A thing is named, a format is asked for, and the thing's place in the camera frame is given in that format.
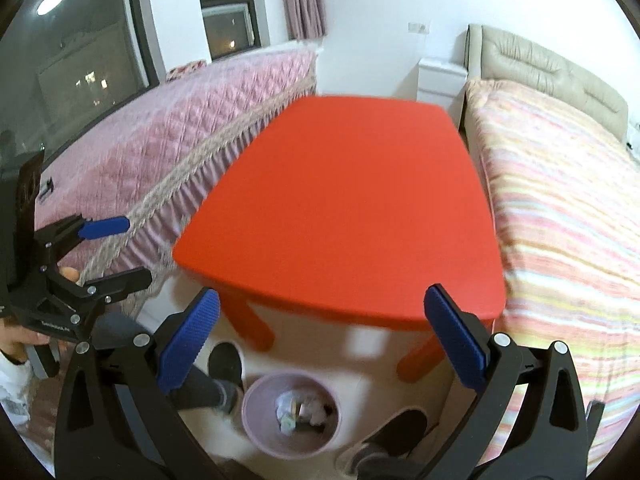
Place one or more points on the white wall outlet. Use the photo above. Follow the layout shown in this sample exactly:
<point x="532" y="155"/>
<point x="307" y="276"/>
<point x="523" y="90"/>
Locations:
<point x="419" y="27"/>

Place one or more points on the person's left forearm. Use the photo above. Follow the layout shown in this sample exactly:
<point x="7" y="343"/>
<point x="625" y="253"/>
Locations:
<point x="12" y="390"/>

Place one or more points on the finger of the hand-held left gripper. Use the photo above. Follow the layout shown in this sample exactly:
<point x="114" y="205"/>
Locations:
<point x="102" y="227"/>
<point x="125" y="282"/>

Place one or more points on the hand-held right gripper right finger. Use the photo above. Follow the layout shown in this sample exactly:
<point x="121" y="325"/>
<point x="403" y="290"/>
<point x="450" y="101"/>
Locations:
<point x="457" y="340"/>

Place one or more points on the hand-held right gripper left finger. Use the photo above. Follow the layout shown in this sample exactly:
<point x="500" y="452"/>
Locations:
<point x="187" y="345"/>

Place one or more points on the small black object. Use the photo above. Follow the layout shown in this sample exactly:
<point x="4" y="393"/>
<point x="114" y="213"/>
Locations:
<point x="47" y="190"/>

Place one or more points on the large dark window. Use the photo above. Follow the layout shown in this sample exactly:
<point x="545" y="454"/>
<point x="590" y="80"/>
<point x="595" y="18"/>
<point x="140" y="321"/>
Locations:
<point x="75" y="60"/>

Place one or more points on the striped pastel blanket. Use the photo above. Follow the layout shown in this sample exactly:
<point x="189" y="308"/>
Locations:
<point x="560" y="235"/>

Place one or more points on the narrow dark-framed window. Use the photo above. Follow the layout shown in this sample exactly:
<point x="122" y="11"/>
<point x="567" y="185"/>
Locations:
<point x="230" y="20"/>

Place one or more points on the person's left shoe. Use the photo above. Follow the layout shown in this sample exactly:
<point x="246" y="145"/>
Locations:
<point x="226" y="360"/>

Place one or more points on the beige padded headboard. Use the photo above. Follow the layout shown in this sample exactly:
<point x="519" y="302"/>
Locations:
<point x="540" y="65"/>

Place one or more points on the person's left hand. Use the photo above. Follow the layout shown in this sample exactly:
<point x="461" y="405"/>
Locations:
<point x="15" y="335"/>

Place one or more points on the white nightstand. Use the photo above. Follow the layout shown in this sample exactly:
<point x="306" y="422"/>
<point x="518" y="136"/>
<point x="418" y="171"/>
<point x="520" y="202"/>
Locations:
<point x="440" y="80"/>

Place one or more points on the red table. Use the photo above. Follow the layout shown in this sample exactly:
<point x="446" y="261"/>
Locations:
<point x="350" y="200"/>

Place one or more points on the pink trash bin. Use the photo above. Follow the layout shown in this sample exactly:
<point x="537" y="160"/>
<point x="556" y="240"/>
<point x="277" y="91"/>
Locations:
<point x="260" y="435"/>

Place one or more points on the person's right shoe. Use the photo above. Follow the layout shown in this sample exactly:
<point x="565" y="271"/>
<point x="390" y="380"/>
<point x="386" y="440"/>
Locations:
<point x="395" y="430"/>

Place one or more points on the person's shoe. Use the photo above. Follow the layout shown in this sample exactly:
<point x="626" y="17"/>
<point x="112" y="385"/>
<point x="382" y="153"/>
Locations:
<point x="395" y="430"/>
<point x="226" y="360"/>

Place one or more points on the pink quilted bed cover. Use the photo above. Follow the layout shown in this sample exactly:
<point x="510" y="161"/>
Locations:
<point x="175" y="135"/>

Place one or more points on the patterned pink cushion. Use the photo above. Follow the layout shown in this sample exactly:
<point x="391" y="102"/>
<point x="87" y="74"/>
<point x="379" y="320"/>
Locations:
<point x="186" y="71"/>

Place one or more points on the white crumpled paper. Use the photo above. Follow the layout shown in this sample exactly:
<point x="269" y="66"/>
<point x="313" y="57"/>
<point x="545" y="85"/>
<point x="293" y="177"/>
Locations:
<point x="286" y="402"/>

